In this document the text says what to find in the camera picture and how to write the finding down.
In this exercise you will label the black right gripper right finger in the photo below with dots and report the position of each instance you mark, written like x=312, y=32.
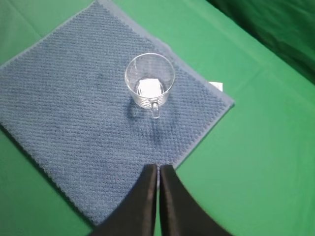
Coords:
x=180, y=214

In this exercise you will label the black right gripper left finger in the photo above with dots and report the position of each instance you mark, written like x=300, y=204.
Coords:
x=136, y=214

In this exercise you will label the folded blue towel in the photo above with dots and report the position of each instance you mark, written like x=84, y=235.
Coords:
x=65, y=101

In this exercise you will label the white towel label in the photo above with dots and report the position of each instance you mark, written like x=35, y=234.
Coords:
x=217, y=85

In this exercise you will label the green backdrop cloth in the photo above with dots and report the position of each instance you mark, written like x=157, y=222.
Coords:
x=286, y=27

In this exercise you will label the transparent glass cup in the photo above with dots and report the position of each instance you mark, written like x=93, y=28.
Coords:
x=150, y=78

